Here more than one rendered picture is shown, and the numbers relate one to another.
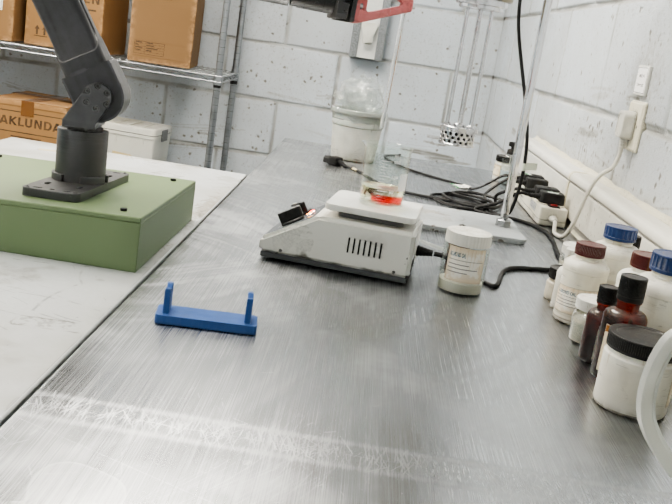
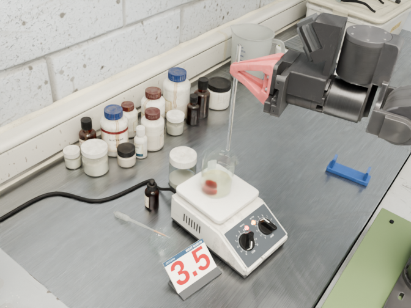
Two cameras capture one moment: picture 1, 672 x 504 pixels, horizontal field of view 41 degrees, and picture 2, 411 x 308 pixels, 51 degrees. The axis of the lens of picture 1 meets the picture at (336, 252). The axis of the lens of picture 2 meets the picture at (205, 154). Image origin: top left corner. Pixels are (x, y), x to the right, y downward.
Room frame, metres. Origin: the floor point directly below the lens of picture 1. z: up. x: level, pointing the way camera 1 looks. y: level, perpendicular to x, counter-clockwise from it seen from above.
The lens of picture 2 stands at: (1.70, 0.26, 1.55)
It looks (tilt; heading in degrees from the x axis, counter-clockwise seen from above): 38 degrees down; 213
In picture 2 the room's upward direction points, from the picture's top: 6 degrees clockwise
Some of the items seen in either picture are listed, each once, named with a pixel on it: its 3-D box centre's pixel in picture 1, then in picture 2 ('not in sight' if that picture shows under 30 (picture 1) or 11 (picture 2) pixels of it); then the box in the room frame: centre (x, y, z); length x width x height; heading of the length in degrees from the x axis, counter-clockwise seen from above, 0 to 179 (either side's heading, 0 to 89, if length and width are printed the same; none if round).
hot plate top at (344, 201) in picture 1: (375, 206); (217, 191); (1.17, -0.04, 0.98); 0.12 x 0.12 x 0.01; 82
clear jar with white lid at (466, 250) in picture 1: (464, 261); (182, 168); (1.12, -0.17, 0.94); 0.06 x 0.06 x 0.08
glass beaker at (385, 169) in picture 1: (382, 175); (218, 174); (1.17, -0.05, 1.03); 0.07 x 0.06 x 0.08; 97
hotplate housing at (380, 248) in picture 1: (351, 234); (225, 214); (1.17, -0.02, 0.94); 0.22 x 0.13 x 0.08; 82
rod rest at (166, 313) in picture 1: (208, 307); (349, 168); (0.84, 0.12, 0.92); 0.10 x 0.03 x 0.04; 96
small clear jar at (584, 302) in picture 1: (592, 321); (175, 123); (0.98, -0.30, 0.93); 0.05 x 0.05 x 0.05
